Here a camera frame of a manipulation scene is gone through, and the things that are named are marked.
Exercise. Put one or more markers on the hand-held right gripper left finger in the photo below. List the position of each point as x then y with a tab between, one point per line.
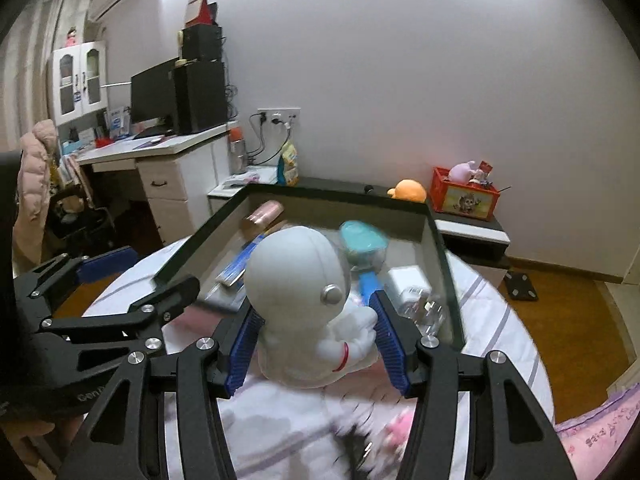
242	350

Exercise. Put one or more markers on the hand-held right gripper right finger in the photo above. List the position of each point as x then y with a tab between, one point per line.
392	345

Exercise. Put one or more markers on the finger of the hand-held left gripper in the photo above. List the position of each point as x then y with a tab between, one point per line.
107	262
170	295

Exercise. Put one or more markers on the clear plastic bottle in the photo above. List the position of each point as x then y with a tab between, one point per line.
427	310

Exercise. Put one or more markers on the dental flosser packet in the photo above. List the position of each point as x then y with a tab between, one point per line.
220	300

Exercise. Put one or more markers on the blue highlighter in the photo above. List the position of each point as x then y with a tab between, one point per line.
369	285

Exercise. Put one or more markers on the white charger adapter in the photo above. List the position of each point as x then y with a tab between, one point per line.
407	280

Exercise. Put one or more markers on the white astronaut figure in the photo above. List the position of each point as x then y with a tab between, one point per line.
295	280

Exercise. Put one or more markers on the teal heart-shaped box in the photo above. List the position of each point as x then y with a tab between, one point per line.
360	240

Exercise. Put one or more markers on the rose gold jar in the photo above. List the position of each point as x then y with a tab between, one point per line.
262	215

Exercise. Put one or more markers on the pink storage box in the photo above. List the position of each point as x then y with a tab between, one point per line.
325	210

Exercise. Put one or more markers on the black chair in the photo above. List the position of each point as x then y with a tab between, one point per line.
75	220

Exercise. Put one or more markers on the white desk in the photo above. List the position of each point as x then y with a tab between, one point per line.
175	185

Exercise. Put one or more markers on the white side table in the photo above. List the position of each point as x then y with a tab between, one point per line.
220	200

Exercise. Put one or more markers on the pink padded jacket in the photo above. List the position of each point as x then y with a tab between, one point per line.
35	170

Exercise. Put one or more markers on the pink packet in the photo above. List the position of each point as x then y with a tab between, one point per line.
242	180

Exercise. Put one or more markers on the blue box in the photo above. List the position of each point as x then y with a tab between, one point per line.
117	122

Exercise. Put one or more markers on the black square plate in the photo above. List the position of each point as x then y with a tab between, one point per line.
520	285

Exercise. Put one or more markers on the orange octopus plush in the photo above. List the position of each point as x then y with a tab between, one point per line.
410	190

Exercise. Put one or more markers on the orange-capped water bottle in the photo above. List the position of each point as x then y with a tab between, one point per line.
237	152

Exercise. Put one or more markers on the red toy crate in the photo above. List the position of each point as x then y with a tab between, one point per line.
465	202

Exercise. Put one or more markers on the black monitor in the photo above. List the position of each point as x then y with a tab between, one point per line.
152	95

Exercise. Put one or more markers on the yellow blue snack bag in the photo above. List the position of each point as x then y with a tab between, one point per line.
288	165

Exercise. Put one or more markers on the white glass-door cabinet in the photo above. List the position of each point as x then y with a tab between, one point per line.
55	85

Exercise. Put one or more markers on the pink plush toy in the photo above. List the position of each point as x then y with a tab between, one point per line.
461	172

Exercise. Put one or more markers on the black computer tower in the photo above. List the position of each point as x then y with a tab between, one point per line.
200	97

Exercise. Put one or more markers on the striped curtain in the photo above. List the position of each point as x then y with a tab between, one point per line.
30	60

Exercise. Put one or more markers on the pink quilt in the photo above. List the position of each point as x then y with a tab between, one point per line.
595	435

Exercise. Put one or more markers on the pink doll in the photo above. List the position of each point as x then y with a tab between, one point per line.
72	37

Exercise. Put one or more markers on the black speaker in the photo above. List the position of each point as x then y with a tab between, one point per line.
202	42

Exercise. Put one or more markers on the red desk calendar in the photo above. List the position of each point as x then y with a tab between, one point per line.
197	10

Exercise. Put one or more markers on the white wall power outlet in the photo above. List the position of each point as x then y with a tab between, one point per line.
277	116

